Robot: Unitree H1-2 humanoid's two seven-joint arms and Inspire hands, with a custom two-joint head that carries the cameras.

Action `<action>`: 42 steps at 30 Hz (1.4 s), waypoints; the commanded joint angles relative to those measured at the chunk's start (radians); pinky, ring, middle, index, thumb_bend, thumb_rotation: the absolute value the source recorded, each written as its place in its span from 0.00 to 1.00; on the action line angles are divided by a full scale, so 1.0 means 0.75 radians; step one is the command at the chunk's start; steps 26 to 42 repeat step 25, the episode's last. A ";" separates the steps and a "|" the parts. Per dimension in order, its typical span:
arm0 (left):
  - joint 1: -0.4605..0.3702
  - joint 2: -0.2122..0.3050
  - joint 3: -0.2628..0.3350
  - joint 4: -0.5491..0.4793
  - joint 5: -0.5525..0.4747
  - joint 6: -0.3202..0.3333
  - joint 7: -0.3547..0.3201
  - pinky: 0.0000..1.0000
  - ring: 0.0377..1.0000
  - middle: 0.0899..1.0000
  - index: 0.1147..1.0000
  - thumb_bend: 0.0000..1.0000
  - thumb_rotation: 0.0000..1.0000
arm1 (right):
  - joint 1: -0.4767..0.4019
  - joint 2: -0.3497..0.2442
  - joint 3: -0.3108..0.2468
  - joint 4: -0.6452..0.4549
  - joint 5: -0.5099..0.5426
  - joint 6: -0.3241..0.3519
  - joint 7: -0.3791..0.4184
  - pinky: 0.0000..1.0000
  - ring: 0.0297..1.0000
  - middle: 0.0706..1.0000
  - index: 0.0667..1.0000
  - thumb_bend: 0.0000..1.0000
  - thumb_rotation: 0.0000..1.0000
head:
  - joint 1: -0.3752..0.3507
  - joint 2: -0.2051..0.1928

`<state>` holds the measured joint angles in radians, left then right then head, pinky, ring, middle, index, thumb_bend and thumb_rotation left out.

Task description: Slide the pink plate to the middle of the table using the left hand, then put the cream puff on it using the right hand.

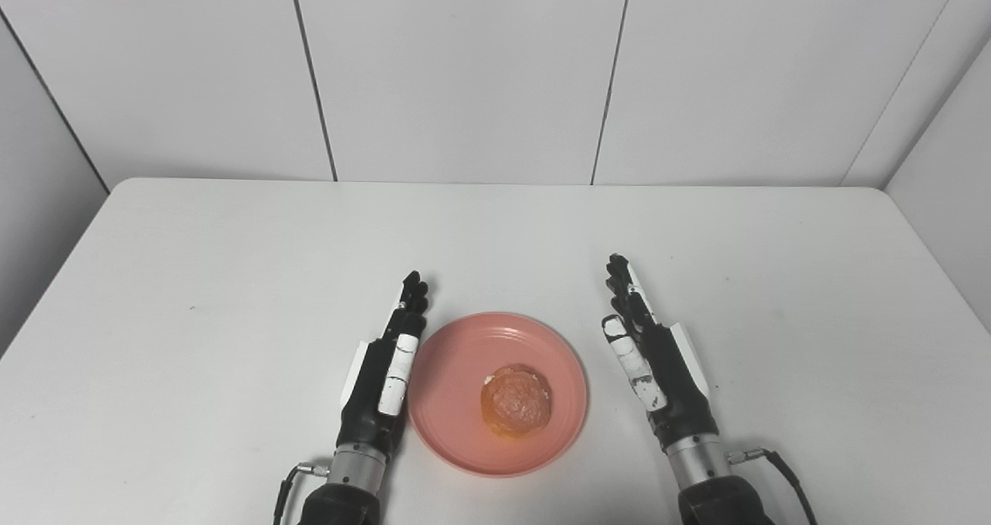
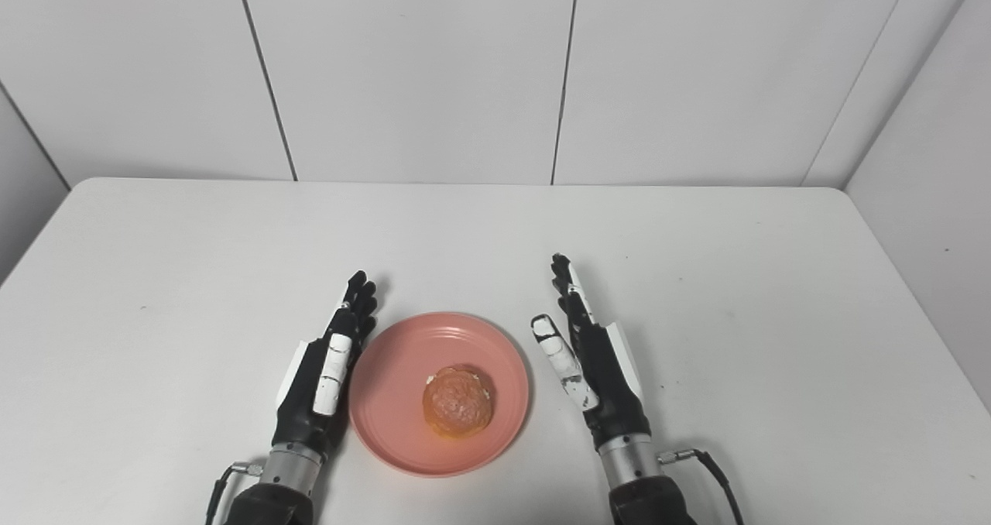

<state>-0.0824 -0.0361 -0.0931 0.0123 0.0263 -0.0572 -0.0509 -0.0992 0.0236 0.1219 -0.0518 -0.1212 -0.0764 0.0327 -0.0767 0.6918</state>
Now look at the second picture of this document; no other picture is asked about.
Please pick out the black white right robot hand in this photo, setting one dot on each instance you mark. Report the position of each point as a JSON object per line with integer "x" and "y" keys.
{"x": 615, "y": 397}

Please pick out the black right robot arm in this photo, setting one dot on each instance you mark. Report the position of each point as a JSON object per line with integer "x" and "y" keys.
{"x": 642, "y": 494}

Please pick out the golden cream puff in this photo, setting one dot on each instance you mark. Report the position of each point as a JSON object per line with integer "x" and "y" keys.
{"x": 457, "y": 401}

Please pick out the pink round plate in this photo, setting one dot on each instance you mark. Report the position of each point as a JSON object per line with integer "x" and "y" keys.
{"x": 387, "y": 401}

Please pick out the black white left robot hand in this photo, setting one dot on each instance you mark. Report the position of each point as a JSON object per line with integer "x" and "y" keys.
{"x": 298, "y": 413}

